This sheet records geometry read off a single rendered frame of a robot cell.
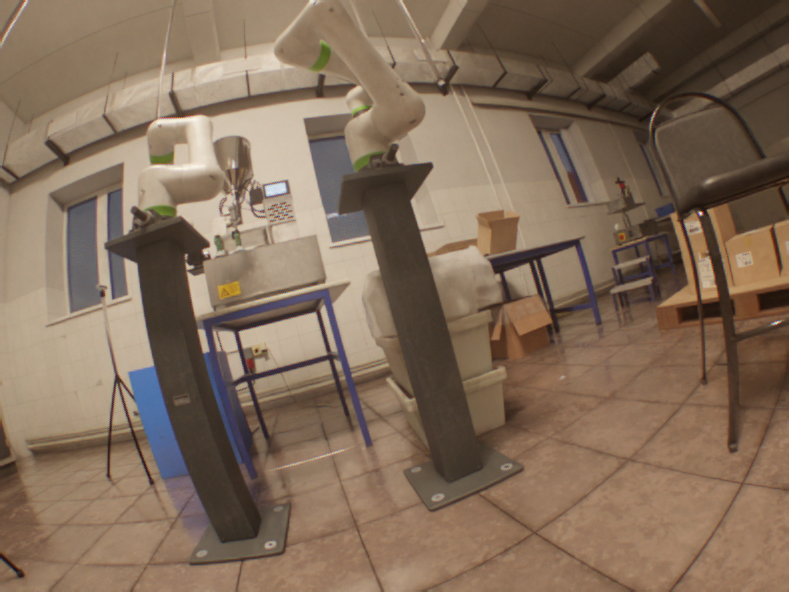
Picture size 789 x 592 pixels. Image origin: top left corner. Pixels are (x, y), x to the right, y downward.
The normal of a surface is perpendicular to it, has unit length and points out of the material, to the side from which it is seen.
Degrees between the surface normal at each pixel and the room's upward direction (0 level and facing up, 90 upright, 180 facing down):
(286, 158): 90
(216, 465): 90
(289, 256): 90
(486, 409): 96
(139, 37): 180
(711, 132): 77
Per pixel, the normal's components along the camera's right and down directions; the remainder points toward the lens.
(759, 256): -0.92, 0.23
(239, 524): 0.22, -0.12
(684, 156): -0.61, -0.12
